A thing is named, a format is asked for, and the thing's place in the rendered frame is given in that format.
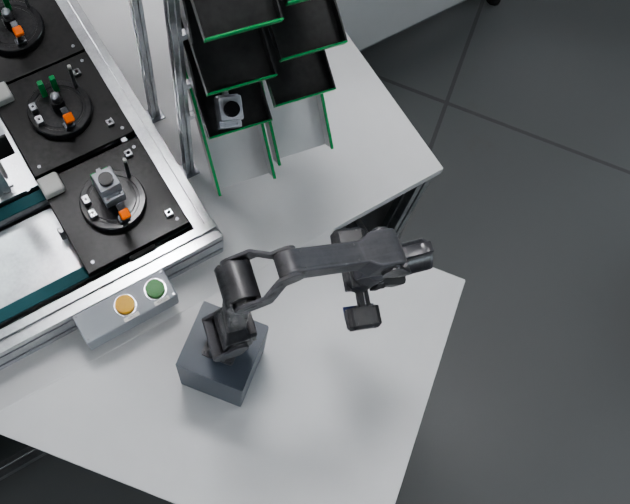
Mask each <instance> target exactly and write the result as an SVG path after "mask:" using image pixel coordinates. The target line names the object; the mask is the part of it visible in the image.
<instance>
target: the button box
mask: <svg viewBox="0 0 630 504"><path fill-rule="evenodd" d="M152 279H159V280H161V281H162V282H163V283H164V286H165V291H164V293H163V295H162V296H160V297H158V298H152V297H150V296H148V295H147V293H146V290H145V286H146V284H147V282H148V281H150V280H152ZM121 295H129V296H131V297H132V298H133V300H134V302H135V307H134V309H133V311H132V312H131V313H129V314H121V313H119V312H118V311H117V310H116V308H115V301H116V299H117V298H118V297H119V296H121ZM178 303H179V300H178V295H177V293H176V291H175V289H174V288H173V286H172V284H171V282H170V281H169V279H168V277H167V276H166V274H165V272H164V270H163V269H160V270H158V271H157V272H155V273H153V274H151V275H149V276H147V277H145V278H143V279H141V280H139V281H138V282H136V283H134V284H132V285H130V286H128V287H126V288H124V289H122V290H121V291H119V292H117V293H115V294H113V295H111V296H109V297H107V298H105V299H103V300H102V301H100V302H98V303H96V304H94V305H92V306H90V307H88V308H86V309H85V310H83V311H81V312H79V313H77V314H75V315H73V316H72V318H73V320H74V322H75V324H76V326H77V327H78V329H79V331H80V333H81V335H82V337H83V339H84V340H85V342H86V344H87V345H88V347H89V348H90V349H91V350H93V349H95V348H97V347H99V346H101V345H102V344H104V343H106V342H108V341H110V340H112V339H113V338H115V337H117V336H119V335H121V334H123V333H124V332H126V331H128V330H130V329H132V328H134V327H135V326H137V325H139V324H141V323H143V322H145V321H146V320H148V319H150V318H152V317H154V316H156V315H157V314H159V313H161V312H163V311H165V310H167V309H168V308H170V307H172V306H174V305H176V304H178Z"/></svg>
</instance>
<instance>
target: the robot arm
mask: <svg viewBox="0 0 630 504"><path fill-rule="evenodd" d="M330 239H331V244H326V245H318V246H310V247H301V248H295V246H294V245H288V246H284V247H281V248H278V249H276V250H274V251H271V252H268V251H261V250H254V249H247V250H245V251H242V252H240V253H237V254H235V255H232V256H230V257H228V258H225V259H223V260H222V261H220V263H219V264H220V265H217V266H216V267H215V269H214V273H215V276H216V279H217V283H218V286H219V289H220V293H221V296H222V299H223V300H222V307H221V308H219V309H218V310H216V311H215V312H213V313H211V314H209V315H208V316H206V317H204V318H202V323H203V326H204V330H205V333H206V337H207V341H206V343H205V345H204V347H203V350H202V352H201V353H202V355H204V356H206V357H209V358H211V359H213V361H215V362H221V363H224V364H227V365H229V366H232V365H233V363H234V360H235V358H236V356H240V355H241V354H242V353H244V352H245V351H246V350H247V349H248V348H249V347H248V346H249V345H251V344H252V343H253V341H255V340H257V339H256V336H257V331H256V327H255V324H254V321H253V318H252V314H251V311H254V310H257V309H259V308H262V307H264V306H267V305H269V304H271V303H273V302H274V301H275V300H276V298H277V297H278V296H279V295H280V293H281V292H282V291H283V290H284V289H285V287H286V286H288V285H291V284H293V283H296V282H298V281H300V280H302V279H303V278H310V277H317V276H324V275H331V274H337V273H342V277H343V283H344V288H345V292H351V291H352V292H354V293H355V295H356V301H357V305H355V306H348V307H343V313H344V318H345V322H346V326H347V329H348V330H349V331H350V332H351V331H358V330H364V329H371V328H377V327H379V326H380V325H381V323H382V321H381V316H380V310H379V305H374V304H373V303H370V298H369V293H368V289H370V291H377V290H379V289H383V288H385V287H395V286H399V285H402V284H404V283H405V282H406V276H408V275H411V274H414V273H418V272H422V271H426V270H430V269H432V267H433V254H432V253H433V252H434V249H433V247H432V244H431V241H426V240H425V239H424V238H419V239H415V240H411V241H407V242H403V243H401V242H400V239H399V238H398V236H397V233H396V231H395V230H394V229H393V228H388V227H375V228H373V229H372V231H370V232H368V233H367V234H366V235H365V232H364V229H362V228H360V227H354V228H345V229H336V230H334V231H333V232H332V234H331V235H330ZM256 257H260V258H266V259H273V260H274V263H275V266H276V269H277V273H278V276H279V279H278V280H277V281H276V282H275V283H274V284H273V286H272V287H271V288H270V289H269V290H268V292H267V293H266V294H265V295H264V296H263V297H261V294H260V291H259V288H258V285H257V282H256V278H255V275H254V272H253V269H252V265H251V262H250V260H251V259H253V258H256ZM363 293H364V294H363ZM364 297H365V298H364ZM364 299H365V300H364ZM365 301H366V302H365ZM365 303H366V304H365Z"/></svg>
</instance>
